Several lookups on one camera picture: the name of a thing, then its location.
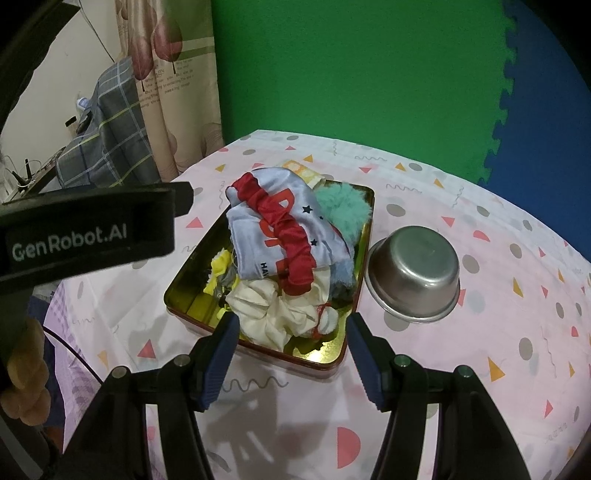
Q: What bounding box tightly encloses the black cable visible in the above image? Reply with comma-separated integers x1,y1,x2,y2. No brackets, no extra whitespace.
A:
42,325,105,384

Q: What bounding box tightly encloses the steel bowl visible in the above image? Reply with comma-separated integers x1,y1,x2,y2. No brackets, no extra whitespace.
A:
365,225,461,324

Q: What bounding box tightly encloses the grey plaid cloth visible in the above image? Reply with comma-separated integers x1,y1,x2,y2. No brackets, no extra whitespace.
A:
55,56,160,188

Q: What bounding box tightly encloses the red and gold tin box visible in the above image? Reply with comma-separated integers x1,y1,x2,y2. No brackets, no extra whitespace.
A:
164,184,375,379

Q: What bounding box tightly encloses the blue foam mat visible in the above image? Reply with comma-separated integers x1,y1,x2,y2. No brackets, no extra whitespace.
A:
489,0,591,259

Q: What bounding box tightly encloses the red scrunchie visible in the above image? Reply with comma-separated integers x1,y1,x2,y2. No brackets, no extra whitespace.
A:
229,172,319,295

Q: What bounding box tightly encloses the blue fuzzy sock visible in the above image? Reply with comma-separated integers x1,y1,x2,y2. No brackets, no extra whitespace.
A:
330,249,356,301

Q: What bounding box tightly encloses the light blue printed garment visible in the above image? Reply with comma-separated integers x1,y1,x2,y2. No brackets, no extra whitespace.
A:
225,167,356,280

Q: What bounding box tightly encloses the green foam mat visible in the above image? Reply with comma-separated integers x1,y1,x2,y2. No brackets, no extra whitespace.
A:
210,0,520,185

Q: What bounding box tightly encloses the green fluffy scrunchie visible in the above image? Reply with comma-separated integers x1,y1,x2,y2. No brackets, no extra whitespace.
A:
315,184,372,243

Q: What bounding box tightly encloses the lilac checked sheet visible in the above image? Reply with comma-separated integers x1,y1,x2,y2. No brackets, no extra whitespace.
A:
44,281,107,384

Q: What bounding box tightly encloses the cream scrunchie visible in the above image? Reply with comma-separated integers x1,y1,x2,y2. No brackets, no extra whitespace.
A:
226,277,324,352

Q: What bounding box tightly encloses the person's left hand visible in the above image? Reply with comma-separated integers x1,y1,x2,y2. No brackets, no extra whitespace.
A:
0,318,51,421

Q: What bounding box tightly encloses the yellow scrunchie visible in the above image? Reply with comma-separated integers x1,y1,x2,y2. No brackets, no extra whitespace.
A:
203,249,241,296

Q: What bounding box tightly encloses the black wifi router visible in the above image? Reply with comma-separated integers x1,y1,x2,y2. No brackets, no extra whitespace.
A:
14,158,38,190

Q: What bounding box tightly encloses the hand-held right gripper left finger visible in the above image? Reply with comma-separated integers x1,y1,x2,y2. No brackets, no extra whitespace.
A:
51,315,242,480

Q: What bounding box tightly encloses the white and red baby sock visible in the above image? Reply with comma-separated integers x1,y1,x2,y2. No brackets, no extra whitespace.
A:
316,305,342,340

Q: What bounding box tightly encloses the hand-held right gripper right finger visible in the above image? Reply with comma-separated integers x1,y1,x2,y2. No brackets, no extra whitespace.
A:
345,313,532,480

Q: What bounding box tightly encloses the orange patterned cloth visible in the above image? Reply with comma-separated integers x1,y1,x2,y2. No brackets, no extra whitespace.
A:
283,159,324,188

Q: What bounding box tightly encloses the pink patterned tablecloth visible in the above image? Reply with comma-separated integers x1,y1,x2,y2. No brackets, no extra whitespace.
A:
28,130,591,480

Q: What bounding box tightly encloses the printed beige curtain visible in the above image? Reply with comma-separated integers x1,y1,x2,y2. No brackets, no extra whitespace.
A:
113,0,227,183

